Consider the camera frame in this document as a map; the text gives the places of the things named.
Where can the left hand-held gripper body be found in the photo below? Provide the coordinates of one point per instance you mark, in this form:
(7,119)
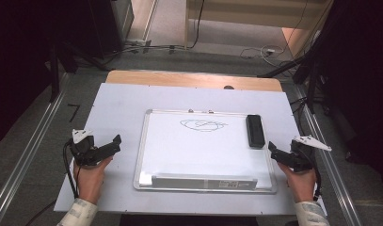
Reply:
(84,150)

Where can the black stand legs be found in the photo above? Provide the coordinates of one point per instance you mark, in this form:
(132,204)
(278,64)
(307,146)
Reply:
(311,81)
(55,75)

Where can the dark curtain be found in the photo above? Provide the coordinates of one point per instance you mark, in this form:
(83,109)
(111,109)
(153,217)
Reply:
(364,78)
(16,62)

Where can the person's right hand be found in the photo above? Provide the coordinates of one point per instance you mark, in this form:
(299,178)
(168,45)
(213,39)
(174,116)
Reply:
(302,185)

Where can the white table cover sheet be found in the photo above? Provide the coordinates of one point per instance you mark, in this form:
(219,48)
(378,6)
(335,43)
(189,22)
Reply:
(117,106)

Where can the aluminium floor rail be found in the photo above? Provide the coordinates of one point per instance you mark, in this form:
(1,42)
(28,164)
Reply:
(333,175)
(29,147)

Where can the black whiteboard eraser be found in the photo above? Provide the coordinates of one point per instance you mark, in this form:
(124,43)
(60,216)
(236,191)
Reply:
(255,131)

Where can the metal-framed whiteboard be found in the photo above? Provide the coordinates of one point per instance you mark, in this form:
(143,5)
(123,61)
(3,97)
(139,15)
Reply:
(198,150)

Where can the black cabinet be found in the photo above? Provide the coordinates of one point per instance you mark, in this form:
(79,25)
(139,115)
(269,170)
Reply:
(106,28)

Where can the grey power strip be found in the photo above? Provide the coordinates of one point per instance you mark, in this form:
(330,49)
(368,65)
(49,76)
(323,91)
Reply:
(137,42)

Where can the light wooden furniture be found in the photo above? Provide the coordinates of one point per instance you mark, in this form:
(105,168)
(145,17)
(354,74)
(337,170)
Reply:
(242,12)

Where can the person's left hand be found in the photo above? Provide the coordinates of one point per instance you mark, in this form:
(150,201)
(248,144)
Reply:
(90,182)

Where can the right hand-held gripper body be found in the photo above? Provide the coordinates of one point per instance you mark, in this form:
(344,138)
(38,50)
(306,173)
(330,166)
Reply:
(302,158)

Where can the wooden table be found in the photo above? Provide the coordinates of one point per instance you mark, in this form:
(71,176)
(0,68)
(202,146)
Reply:
(179,79)

